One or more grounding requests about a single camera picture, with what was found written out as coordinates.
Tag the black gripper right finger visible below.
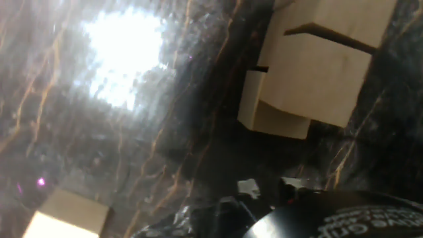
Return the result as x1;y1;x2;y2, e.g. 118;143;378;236
279;177;311;203

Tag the shiny wrapped fingertip cable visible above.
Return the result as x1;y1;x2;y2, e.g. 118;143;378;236
130;204;199;238

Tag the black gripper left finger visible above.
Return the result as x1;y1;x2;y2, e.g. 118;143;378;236
198;178;261;238

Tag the dark marble pattern mat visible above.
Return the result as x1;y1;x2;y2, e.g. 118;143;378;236
0;0;423;238

